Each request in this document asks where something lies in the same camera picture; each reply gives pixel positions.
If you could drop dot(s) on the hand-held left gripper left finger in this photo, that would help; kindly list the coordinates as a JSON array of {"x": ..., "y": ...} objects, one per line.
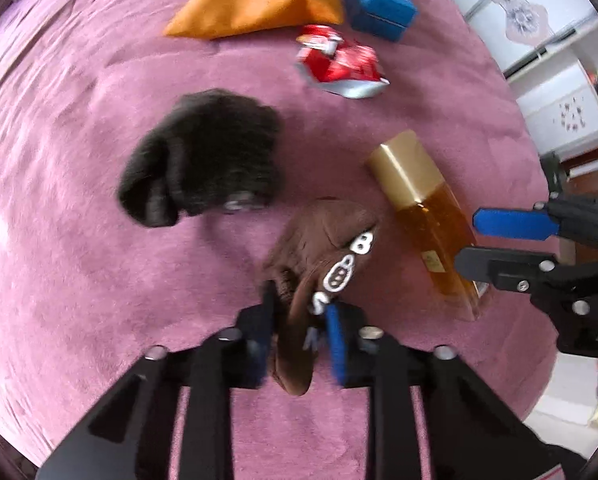
[{"x": 259, "y": 355}]

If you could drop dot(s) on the amber bottle with gold cap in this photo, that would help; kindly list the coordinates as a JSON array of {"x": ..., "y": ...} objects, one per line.
[{"x": 429, "y": 210}]

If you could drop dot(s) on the brown sock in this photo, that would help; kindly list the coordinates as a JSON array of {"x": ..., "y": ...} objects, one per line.
[{"x": 319, "y": 240}]

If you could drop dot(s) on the red snack wrapper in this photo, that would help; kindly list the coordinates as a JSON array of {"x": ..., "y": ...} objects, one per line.
[{"x": 339, "y": 65}]

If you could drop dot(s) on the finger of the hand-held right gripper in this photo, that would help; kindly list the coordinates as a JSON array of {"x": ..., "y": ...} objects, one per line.
[
  {"x": 514, "y": 222},
  {"x": 504, "y": 267}
]

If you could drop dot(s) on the white sliding wardrobe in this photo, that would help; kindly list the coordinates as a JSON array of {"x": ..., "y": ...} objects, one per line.
[{"x": 519, "y": 20}]

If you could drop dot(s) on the blue cardboard box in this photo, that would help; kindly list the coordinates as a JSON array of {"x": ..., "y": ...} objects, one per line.
[{"x": 379, "y": 5}]

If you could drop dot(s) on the dark grey sock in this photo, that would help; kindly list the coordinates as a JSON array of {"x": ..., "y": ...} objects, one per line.
[{"x": 204, "y": 155}]

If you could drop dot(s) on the white shelf cabinet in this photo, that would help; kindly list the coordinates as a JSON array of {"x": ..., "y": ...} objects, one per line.
[{"x": 564, "y": 110}]

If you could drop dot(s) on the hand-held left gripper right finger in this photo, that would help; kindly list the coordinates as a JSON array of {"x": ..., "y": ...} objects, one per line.
[{"x": 336, "y": 345}]

